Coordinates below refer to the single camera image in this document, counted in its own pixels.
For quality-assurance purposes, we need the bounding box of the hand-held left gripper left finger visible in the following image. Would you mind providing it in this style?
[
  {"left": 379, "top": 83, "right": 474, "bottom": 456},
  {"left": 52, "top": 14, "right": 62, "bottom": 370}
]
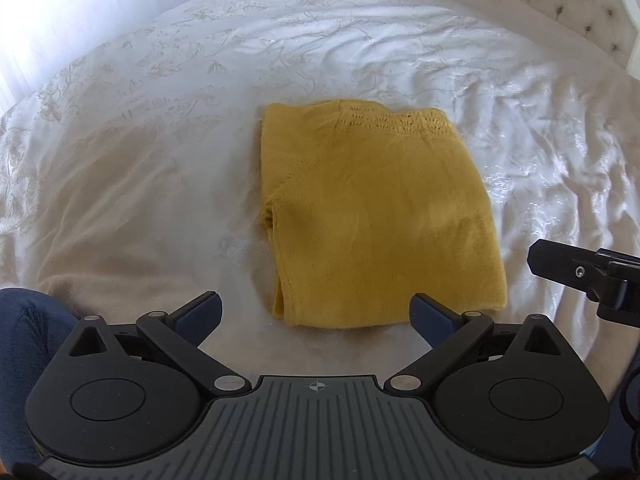
[{"left": 67, "top": 290, "right": 253, "bottom": 401}]

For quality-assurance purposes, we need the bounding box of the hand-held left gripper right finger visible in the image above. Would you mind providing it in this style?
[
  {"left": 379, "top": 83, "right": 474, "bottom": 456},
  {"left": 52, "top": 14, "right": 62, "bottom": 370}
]
[{"left": 382, "top": 292, "right": 583, "bottom": 398}]

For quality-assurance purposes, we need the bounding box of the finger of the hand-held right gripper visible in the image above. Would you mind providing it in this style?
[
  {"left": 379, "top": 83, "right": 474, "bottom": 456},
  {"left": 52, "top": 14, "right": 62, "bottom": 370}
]
[{"left": 528, "top": 239, "right": 608, "bottom": 292}]

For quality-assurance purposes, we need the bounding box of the yellow knit sweater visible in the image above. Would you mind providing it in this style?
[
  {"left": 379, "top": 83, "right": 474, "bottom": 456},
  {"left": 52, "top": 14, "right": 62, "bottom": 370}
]
[{"left": 257, "top": 100, "right": 510, "bottom": 331}]

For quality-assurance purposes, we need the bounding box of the white embroidered bedspread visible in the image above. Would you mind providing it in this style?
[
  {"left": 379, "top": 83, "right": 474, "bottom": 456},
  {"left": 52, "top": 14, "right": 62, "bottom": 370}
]
[{"left": 0, "top": 0, "right": 640, "bottom": 396}]

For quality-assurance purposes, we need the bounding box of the person's blue jeans leg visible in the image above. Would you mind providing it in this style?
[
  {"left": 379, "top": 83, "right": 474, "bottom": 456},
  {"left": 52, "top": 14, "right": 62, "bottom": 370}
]
[{"left": 0, "top": 287, "right": 82, "bottom": 466}]

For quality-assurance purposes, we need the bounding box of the white sheer curtain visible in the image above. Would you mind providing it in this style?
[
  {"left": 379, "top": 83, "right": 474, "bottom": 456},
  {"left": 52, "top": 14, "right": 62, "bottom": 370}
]
[{"left": 0, "top": 0, "right": 246, "bottom": 111}]

